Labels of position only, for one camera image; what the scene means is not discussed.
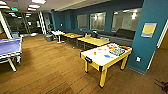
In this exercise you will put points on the dark grey sofa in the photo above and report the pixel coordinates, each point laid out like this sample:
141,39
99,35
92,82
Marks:
123,35

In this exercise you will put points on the yellow framed wall sign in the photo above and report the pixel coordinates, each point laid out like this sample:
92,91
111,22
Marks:
149,30

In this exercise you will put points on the blue round plate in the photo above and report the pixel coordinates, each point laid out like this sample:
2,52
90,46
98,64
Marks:
107,56

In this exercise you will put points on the white round table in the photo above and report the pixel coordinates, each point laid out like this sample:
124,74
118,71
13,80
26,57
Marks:
58,32

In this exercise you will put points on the white table with dishes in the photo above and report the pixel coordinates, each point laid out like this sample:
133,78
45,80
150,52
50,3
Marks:
100,61

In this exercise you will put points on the ceiling light panel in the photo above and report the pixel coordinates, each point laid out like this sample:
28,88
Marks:
38,1
3,3
4,7
34,6

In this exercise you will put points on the red flat case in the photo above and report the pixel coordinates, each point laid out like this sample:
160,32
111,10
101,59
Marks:
126,48

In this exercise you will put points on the red game box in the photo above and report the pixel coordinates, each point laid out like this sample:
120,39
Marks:
111,46

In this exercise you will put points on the white wall outlet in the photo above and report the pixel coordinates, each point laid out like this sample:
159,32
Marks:
138,59

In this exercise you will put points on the colourful game box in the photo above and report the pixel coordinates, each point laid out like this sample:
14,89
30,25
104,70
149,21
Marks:
117,51

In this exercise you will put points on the blue ping-pong table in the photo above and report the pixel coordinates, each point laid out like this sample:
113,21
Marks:
10,45

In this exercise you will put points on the green exit sign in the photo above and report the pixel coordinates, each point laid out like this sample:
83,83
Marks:
15,9

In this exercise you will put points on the dark low seat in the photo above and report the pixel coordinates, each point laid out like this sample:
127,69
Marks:
49,37

